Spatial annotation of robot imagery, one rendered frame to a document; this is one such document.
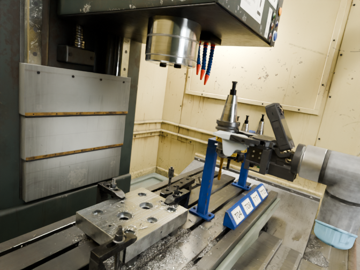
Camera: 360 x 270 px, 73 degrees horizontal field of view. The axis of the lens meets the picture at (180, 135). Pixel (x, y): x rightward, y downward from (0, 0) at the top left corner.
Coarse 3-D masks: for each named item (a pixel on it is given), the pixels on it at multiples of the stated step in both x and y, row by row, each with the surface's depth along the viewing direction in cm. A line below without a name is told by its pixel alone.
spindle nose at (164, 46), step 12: (156, 24) 67; (168, 24) 65; (180, 24) 65; (192, 24) 67; (156, 36) 67; (168, 36) 66; (180, 36) 66; (192, 36) 68; (156, 48) 67; (168, 48) 66; (180, 48) 67; (192, 48) 69; (156, 60) 68; (168, 60) 67; (180, 60) 68; (192, 60) 70
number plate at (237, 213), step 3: (237, 207) 100; (234, 210) 98; (237, 210) 99; (240, 210) 101; (231, 213) 95; (234, 213) 96; (237, 213) 98; (240, 213) 100; (234, 216) 95; (237, 216) 97; (240, 216) 98; (243, 216) 100; (234, 219) 95; (237, 219) 96; (240, 219) 98; (237, 222) 95
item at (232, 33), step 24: (72, 0) 80; (96, 0) 73; (120, 0) 68; (144, 0) 63; (168, 0) 58; (192, 0) 55; (216, 0) 52; (240, 0) 59; (96, 24) 90; (120, 24) 84; (144, 24) 79; (216, 24) 67; (240, 24) 64; (264, 24) 75
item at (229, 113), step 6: (228, 96) 62; (234, 96) 62; (228, 102) 62; (234, 102) 62; (228, 108) 62; (234, 108) 62; (222, 114) 63; (228, 114) 62; (234, 114) 62; (222, 120) 63; (228, 120) 62; (234, 120) 62
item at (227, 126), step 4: (216, 120) 64; (220, 120) 63; (220, 124) 62; (224, 124) 61; (228, 124) 61; (232, 124) 61; (236, 124) 62; (216, 128) 63; (220, 128) 62; (224, 128) 62; (228, 128) 62; (232, 128) 62; (236, 128) 64
